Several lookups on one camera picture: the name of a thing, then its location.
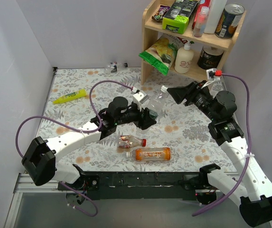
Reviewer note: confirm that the small black-cap clear bottle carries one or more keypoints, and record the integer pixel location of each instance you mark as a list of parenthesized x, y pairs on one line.
[(114, 67)]

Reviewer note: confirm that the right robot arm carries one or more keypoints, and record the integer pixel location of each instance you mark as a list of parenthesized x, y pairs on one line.
[(252, 192)]

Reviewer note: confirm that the dark snack packet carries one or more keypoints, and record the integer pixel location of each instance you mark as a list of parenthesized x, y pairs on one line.
[(158, 16)]

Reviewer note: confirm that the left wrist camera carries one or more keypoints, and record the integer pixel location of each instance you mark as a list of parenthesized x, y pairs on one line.
[(139, 97)]

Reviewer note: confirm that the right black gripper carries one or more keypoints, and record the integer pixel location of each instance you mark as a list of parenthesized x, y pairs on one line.
[(190, 94)]

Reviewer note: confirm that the red-cap clear bottle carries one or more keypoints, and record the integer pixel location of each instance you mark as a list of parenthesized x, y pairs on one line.
[(129, 141)]

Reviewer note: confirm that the clear green-label water bottle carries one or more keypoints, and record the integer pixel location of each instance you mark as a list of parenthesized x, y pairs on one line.
[(157, 101)]

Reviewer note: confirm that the pink spray bottle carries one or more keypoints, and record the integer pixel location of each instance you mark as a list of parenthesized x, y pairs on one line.
[(200, 23)]

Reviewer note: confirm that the white pump lotion bottle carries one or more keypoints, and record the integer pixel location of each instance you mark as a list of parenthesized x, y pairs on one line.
[(184, 58)]

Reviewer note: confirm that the cassava chips bag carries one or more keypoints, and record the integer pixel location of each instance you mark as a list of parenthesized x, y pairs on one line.
[(167, 39)]

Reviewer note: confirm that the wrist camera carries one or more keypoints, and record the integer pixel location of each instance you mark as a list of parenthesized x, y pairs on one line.
[(139, 97), (213, 74)]

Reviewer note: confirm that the red white carton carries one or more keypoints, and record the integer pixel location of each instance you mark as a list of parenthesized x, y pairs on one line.
[(201, 4)]

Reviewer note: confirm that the orange drink bottle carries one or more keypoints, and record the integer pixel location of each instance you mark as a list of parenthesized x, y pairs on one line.
[(150, 154)]

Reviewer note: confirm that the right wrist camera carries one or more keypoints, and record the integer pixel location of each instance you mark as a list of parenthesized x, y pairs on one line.
[(213, 74)]

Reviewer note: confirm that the white green bottle cap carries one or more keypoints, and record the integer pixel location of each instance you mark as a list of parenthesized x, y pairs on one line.
[(164, 88)]

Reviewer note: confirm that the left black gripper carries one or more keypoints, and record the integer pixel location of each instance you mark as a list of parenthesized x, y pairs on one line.
[(142, 116)]

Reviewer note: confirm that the white tall bottle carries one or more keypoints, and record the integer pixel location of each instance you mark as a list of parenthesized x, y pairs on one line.
[(215, 12)]

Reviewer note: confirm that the tin food can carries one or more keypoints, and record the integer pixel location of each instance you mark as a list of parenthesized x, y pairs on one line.
[(229, 20)]

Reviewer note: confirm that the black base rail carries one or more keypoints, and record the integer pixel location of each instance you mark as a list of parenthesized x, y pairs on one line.
[(142, 185)]

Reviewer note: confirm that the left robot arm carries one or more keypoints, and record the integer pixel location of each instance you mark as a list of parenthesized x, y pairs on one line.
[(42, 157)]

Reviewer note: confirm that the green black box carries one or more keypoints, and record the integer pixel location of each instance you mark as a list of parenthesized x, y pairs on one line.
[(178, 16)]

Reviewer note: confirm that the green chips bag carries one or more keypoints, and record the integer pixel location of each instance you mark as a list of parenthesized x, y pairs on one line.
[(160, 56)]

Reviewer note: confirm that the yellow green tube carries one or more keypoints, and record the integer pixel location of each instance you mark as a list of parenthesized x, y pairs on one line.
[(70, 97)]

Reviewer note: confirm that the black canister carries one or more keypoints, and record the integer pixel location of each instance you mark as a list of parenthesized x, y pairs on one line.
[(209, 57)]

